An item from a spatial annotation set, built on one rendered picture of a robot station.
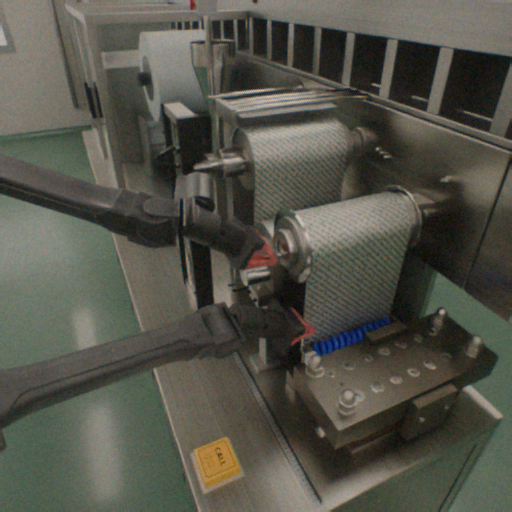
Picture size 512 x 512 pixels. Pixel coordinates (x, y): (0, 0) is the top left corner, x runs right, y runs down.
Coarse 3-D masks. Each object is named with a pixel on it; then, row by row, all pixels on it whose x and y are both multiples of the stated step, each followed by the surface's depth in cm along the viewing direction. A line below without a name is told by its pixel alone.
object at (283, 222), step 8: (408, 208) 81; (280, 224) 79; (288, 224) 76; (296, 232) 73; (296, 240) 74; (408, 240) 84; (304, 248) 73; (304, 256) 73; (296, 264) 76; (304, 264) 74; (296, 272) 77
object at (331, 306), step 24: (384, 264) 83; (312, 288) 77; (336, 288) 80; (360, 288) 84; (384, 288) 87; (312, 312) 81; (336, 312) 85; (360, 312) 88; (384, 312) 92; (312, 336) 85; (336, 336) 89
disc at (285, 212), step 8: (288, 208) 76; (280, 216) 79; (288, 216) 76; (296, 216) 73; (296, 224) 73; (304, 232) 71; (304, 240) 72; (288, 272) 82; (304, 272) 75; (296, 280) 79; (304, 280) 76
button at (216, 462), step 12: (216, 444) 79; (228, 444) 79; (204, 456) 76; (216, 456) 77; (228, 456) 77; (204, 468) 75; (216, 468) 75; (228, 468) 75; (204, 480) 73; (216, 480) 74
